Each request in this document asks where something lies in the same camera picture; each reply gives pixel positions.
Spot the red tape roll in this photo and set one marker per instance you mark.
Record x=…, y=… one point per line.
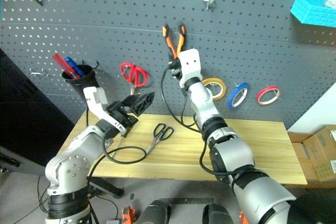
x=262, y=93

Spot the dark rounded shape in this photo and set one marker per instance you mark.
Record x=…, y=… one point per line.
x=155, y=212
x=218, y=214

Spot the black cabinet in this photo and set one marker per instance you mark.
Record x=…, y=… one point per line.
x=23, y=108

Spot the flat metal peg hook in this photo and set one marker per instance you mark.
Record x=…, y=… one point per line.
x=38, y=73

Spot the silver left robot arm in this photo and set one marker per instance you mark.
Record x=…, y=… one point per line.
x=71, y=161

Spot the dark grey metal pegboard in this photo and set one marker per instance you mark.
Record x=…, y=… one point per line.
x=236, y=51

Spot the cyan plastic basket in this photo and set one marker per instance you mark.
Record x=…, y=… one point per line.
x=312, y=11

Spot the yellow tape roll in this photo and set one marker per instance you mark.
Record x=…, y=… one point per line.
x=223, y=87

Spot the black table leg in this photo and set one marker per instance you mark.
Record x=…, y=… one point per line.
x=107, y=186

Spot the brown cardboard box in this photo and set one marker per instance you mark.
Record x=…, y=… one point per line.
x=319, y=153

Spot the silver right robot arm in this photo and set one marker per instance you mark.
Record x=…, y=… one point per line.
x=231, y=153

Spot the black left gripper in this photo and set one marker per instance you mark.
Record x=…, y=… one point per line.
x=121, y=115

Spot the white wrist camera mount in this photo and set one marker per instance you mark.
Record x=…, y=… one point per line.
x=191, y=64
x=92, y=100

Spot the orange black floor device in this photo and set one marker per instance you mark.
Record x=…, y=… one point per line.
x=128, y=214

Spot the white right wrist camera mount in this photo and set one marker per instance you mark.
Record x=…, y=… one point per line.
x=191, y=64

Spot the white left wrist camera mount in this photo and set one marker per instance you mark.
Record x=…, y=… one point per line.
x=92, y=100

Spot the blue tape roll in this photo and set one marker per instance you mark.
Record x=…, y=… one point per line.
x=232, y=100

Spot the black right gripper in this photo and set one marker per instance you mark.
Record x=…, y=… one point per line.
x=176, y=68

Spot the black round cup holder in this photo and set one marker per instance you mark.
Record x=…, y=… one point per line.
x=84, y=79

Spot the short double metal peg hook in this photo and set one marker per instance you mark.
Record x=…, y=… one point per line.
x=208, y=1

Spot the black flat floor bar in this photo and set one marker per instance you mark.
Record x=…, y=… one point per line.
x=189, y=201

